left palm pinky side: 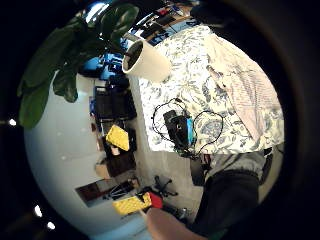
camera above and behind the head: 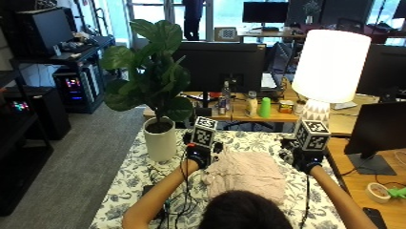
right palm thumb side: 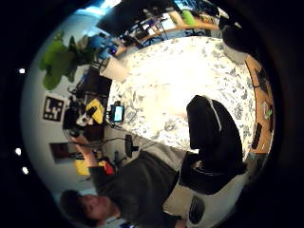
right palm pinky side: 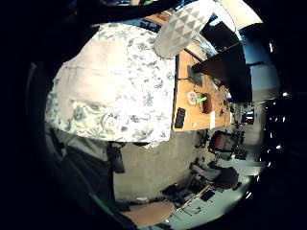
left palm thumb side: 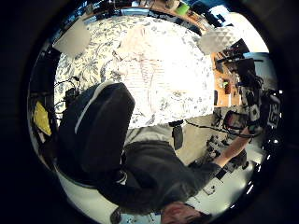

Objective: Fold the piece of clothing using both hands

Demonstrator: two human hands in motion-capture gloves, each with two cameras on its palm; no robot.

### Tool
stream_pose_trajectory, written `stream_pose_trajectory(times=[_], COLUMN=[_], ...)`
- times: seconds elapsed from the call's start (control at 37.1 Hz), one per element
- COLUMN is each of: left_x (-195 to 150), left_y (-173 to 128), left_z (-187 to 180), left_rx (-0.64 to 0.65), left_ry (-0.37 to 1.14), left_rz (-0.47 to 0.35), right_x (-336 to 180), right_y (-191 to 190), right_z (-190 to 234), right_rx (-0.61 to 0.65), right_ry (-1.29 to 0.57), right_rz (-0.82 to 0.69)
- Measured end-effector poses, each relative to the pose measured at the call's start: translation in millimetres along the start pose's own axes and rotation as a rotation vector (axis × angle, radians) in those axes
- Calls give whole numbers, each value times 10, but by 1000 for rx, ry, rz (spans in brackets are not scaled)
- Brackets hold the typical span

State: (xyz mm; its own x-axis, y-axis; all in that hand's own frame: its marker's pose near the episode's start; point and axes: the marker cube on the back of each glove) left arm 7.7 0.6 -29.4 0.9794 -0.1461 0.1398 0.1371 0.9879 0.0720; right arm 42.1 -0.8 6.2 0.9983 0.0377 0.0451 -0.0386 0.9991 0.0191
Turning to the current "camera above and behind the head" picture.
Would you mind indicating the person's left hand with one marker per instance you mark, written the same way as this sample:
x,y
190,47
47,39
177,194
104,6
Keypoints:
x,y
202,154

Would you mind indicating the person's right hand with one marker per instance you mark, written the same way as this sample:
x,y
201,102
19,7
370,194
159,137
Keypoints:
x,y
302,156

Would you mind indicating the pink cloth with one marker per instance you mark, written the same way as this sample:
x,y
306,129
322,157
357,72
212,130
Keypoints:
x,y
248,175

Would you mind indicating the right glove marker cube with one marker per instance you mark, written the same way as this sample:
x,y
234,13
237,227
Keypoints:
x,y
312,135

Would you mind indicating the glove marker cube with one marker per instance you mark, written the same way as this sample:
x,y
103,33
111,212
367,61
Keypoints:
x,y
204,132
312,135

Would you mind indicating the left glove marker cube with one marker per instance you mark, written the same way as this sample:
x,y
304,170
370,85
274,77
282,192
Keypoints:
x,y
204,132

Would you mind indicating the white plant pot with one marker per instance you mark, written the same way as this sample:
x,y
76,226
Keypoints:
x,y
160,141

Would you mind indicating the patterned white lamp base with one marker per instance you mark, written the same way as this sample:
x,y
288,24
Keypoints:
x,y
316,111

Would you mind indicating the small yellow jar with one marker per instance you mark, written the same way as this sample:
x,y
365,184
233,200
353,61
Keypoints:
x,y
286,106

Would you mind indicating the slim drink can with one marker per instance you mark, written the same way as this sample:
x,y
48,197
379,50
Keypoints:
x,y
221,105

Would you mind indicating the green plastic cup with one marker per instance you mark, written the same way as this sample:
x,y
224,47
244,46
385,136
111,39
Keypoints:
x,y
265,107

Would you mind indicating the wooden desk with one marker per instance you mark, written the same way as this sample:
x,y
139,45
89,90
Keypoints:
x,y
253,113

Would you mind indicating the floral blue white tablecloth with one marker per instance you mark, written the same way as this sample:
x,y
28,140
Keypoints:
x,y
131,178

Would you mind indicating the black monitor on wooden desk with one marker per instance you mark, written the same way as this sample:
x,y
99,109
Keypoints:
x,y
378,130

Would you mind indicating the clear water bottle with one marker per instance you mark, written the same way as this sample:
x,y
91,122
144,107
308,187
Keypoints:
x,y
226,93

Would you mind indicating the the person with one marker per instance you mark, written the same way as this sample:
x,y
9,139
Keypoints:
x,y
245,211

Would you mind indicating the roll of masking tape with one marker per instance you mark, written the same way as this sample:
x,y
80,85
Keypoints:
x,y
377,192

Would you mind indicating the green plastic toy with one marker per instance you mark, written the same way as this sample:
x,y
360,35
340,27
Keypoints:
x,y
397,192

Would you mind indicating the black smartphone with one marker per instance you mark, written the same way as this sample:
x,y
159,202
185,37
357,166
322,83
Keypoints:
x,y
374,218

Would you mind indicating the green leafy plant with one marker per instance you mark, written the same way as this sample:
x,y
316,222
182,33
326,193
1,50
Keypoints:
x,y
155,73

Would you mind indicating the large black monitor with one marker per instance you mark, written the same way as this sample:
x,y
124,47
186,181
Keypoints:
x,y
220,65

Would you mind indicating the white lamp shade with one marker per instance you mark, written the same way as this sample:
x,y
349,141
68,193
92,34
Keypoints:
x,y
330,65

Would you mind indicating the black computer tower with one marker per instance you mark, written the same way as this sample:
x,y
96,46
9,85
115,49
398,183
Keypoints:
x,y
77,89

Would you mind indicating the checkered calibration board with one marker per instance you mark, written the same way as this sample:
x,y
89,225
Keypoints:
x,y
226,34

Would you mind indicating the black shelf unit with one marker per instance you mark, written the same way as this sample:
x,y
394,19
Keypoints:
x,y
63,55

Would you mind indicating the black monitor by window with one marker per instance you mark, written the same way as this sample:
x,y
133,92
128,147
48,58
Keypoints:
x,y
265,12

